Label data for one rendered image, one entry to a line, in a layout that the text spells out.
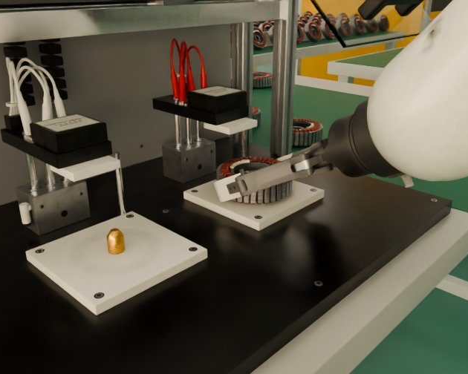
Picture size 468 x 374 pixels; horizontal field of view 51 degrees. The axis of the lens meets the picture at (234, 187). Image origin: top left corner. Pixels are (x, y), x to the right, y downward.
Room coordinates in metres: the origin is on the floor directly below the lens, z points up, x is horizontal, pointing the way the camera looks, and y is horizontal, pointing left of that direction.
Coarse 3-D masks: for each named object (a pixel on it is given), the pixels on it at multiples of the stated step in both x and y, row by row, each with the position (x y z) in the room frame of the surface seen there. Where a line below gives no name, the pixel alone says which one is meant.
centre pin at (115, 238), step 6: (114, 228) 0.50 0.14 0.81; (108, 234) 0.49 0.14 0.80; (114, 234) 0.49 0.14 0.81; (120, 234) 0.49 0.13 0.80; (108, 240) 0.49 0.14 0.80; (114, 240) 0.49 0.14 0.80; (120, 240) 0.49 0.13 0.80; (108, 246) 0.49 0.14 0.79; (114, 246) 0.49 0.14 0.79; (120, 246) 0.49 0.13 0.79; (114, 252) 0.49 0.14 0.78; (120, 252) 0.49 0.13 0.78
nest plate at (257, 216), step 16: (192, 192) 0.66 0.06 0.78; (208, 192) 0.66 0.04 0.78; (304, 192) 0.66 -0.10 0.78; (320, 192) 0.67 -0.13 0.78; (208, 208) 0.63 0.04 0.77; (224, 208) 0.61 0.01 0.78; (240, 208) 0.61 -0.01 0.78; (256, 208) 0.61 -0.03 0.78; (272, 208) 0.61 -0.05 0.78; (288, 208) 0.61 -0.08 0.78; (256, 224) 0.57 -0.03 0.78
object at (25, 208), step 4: (20, 204) 0.56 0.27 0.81; (24, 204) 0.56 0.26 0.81; (28, 204) 0.56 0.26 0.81; (20, 208) 0.55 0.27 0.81; (24, 208) 0.55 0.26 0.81; (28, 208) 0.56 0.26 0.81; (24, 212) 0.55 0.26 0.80; (28, 212) 0.56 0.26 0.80; (24, 216) 0.55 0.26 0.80; (28, 216) 0.55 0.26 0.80; (24, 220) 0.55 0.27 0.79; (28, 220) 0.55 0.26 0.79; (24, 224) 0.55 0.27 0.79; (28, 224) 0.55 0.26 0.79
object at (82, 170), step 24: (48, 120) 0.56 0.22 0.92; (72, 120) 0.56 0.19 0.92; (96, 120) 0.56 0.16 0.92; (24, 144) 0.56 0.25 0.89; (48, 144) 0.52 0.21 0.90; (72, 144) 0.52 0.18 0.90; (96, 144) 0.54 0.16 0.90; (48, 168) 0.59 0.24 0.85; (72, 168) 0.50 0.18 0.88; (96, 168) 0.51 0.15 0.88
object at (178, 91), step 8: (176, 40) 0.78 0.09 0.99; (184, 48) 0.78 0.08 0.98; (184, 56) 0.79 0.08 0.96; (200, 56) 0.78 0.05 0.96; (184, 64) 0.80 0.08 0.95; (176, 80) 0.76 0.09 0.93; (184, 80) 0.74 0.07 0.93; (192, 80) 0.75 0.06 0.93; (176, 88) 0.76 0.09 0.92; (184, 88) 0.74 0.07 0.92; (192, 88) 0.75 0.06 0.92; (176, 96) 0.76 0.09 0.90; (184, 96) 0.74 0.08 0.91
